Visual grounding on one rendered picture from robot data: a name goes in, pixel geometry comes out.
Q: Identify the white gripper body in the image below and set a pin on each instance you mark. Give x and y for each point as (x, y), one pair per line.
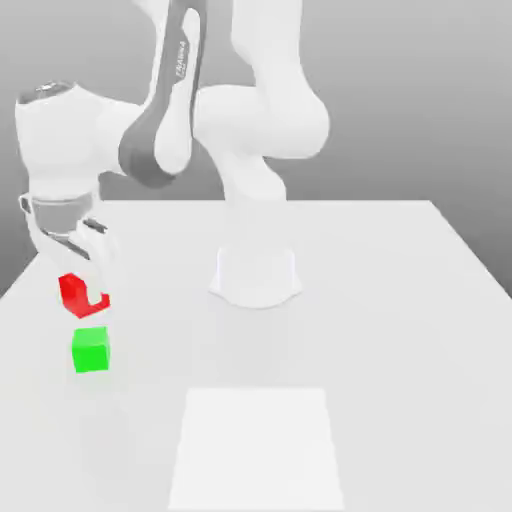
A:
(78, 244)

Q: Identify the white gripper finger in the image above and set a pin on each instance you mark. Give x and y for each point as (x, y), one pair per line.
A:
(92, 285)

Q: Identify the small red cube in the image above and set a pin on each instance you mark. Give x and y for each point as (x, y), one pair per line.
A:
(72, 294)

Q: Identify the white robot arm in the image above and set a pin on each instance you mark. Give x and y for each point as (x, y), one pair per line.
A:
(260, 120)

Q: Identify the small green cube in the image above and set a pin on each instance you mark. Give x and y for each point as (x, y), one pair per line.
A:
(90, 350)

